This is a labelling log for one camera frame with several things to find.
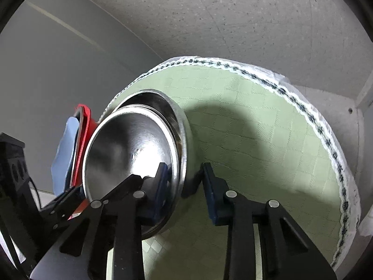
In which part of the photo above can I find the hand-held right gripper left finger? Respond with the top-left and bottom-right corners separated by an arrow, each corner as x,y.
29,162 -> 172,280

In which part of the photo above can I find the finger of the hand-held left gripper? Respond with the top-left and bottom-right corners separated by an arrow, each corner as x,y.
40,186 -> 89,240

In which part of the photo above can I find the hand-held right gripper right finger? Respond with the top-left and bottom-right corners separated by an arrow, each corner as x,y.
202,162 -> 337,280

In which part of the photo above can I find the small steel bowl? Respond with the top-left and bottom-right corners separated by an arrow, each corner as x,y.
82,105 -> 180,238

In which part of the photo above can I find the blue square plate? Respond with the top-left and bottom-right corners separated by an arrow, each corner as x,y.
51,116 -> 81,196

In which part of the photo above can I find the large steel bowl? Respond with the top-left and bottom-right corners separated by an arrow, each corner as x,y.
112,88 -> 192,199

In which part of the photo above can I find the red plastic basin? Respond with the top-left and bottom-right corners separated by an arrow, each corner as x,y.
69,103 -> 98,221

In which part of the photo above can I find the green lace-edged tablecloth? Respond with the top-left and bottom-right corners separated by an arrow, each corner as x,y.
99,55 -> 362,280

